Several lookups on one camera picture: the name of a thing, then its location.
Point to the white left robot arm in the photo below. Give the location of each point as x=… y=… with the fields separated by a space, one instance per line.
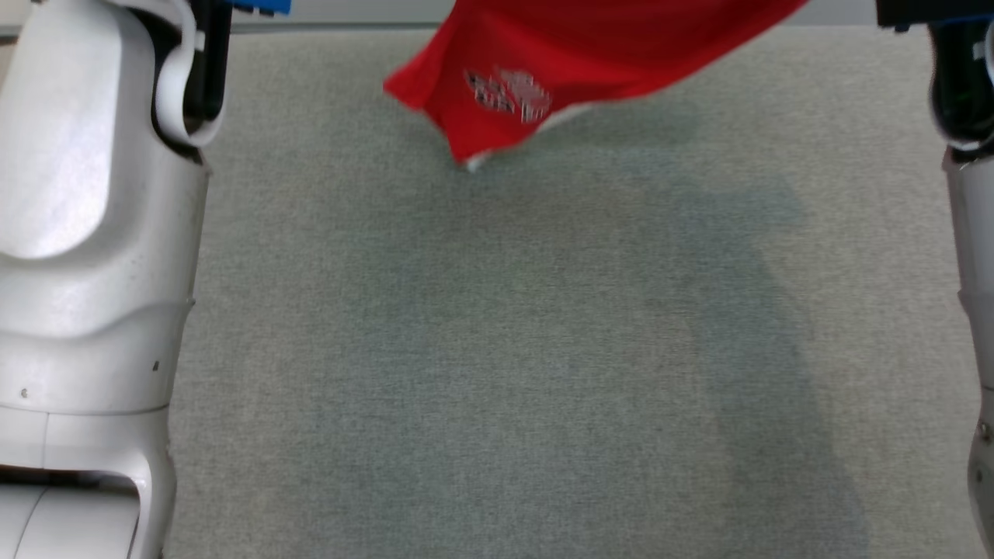
x=78 y=233

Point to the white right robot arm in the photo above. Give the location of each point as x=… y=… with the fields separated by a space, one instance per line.
x=974 y=233

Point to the red mesh shorts white trim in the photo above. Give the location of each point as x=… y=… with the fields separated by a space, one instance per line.
x=559 y=54

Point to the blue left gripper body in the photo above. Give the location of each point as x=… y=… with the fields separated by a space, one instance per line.
x=264 y=5

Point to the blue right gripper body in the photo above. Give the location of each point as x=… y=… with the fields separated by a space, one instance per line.
x=932 y=11

